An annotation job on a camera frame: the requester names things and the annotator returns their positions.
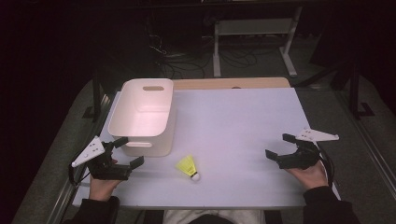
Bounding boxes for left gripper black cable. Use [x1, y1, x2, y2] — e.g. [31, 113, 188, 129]
[67, 163, 92, 188]

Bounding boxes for person's right hand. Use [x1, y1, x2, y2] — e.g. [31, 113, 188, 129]
[284, 160, 330, 191]

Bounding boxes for white table mat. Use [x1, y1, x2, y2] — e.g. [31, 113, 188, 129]
[72, 87, 342, 210]

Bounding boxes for black metal stand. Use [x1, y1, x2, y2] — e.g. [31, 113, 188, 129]
[293, 55, 376, 120]
[82, 52, 125, 122]

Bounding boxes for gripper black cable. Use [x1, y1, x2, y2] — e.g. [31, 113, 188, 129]
[316, 144, 336, 188]
[67, 163, 92, 188]

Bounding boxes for person's left hand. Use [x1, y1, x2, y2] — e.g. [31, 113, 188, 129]
[89, 158, 122, 203]

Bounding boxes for person's grey pants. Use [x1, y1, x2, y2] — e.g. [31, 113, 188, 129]
[162, 208, 267, 224]

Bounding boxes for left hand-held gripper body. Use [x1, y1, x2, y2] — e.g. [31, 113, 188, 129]
[71, 135, 132, 181]

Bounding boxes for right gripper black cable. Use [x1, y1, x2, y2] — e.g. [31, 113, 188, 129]
[316, 144, 336, 188]

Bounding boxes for white plastic storage bin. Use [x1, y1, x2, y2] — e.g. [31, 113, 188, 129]
[107, 77, 176, 158]

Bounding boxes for black floor cables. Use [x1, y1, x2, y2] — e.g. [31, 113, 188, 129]
[146, 18, 269, 80]

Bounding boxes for yellow shuttlecock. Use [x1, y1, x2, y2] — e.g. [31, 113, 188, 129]
[175, 155, 201, 182]

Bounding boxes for white metal desk frame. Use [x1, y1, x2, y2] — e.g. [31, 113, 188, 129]
[212, 6, 304, 78]

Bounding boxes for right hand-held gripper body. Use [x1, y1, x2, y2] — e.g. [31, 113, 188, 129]
[276, 126, 340, 170]

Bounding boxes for metal floor rail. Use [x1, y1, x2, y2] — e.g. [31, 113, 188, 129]
[335, 90, 396, 200]
[46, 92, 114, 224]

